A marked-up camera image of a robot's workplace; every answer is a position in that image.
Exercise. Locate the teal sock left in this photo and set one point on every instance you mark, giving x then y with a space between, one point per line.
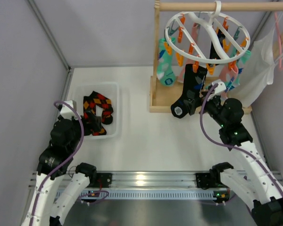
165 72

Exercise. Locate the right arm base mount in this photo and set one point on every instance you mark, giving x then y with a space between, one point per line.
204 181

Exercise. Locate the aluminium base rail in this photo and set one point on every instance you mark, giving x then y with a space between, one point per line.
152 180

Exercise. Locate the teal sock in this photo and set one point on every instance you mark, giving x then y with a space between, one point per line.
241 64
165 72

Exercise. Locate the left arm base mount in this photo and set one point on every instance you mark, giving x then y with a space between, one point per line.
103 180

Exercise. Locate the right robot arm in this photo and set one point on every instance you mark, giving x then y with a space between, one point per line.
260 190

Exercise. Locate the pink clothes hanger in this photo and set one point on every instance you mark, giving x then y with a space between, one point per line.
278 45

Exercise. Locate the white round clip hanger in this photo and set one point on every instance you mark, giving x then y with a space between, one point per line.
207 36

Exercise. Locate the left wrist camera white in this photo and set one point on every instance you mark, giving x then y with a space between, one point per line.
67 109

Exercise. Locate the white cloth garment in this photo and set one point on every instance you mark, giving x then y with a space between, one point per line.
258 71

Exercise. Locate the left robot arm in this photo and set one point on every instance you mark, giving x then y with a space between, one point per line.
46 209

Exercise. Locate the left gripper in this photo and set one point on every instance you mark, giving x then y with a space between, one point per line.
87 121

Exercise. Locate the pink sock front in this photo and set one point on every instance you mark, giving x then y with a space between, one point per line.
228 76

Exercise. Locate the grey slotted cable duct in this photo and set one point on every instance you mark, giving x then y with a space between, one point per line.
157 195

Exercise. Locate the argyle red orange sock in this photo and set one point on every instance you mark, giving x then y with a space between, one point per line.
100 106

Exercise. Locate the teal sock right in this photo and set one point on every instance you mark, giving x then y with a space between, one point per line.
241 64

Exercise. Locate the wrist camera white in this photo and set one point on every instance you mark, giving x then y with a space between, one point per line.
67 109
220 88

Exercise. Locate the wooden clothes rack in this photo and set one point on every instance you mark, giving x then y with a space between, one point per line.
162 97

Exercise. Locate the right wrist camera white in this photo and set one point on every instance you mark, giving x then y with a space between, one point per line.
220 88

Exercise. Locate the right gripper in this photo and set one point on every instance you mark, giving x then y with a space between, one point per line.
198 101

